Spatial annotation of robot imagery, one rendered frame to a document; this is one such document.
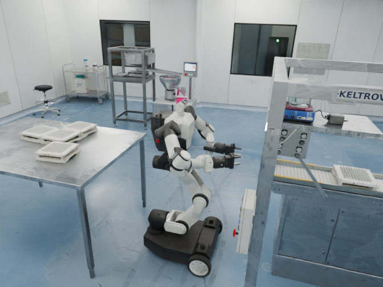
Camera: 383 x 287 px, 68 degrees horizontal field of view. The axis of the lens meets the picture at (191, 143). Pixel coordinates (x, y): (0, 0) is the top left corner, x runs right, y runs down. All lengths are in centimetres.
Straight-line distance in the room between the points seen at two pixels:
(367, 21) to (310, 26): 112
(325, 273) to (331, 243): 31
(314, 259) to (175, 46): 589
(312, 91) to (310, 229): 142
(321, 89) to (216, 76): 609
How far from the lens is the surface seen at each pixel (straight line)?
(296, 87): 119
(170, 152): 183
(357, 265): 265
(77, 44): 837
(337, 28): 730
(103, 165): 233
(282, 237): 246
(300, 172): 230
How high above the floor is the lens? 194
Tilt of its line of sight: 23 degrees down
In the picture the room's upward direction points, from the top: 2 degrees clockwise
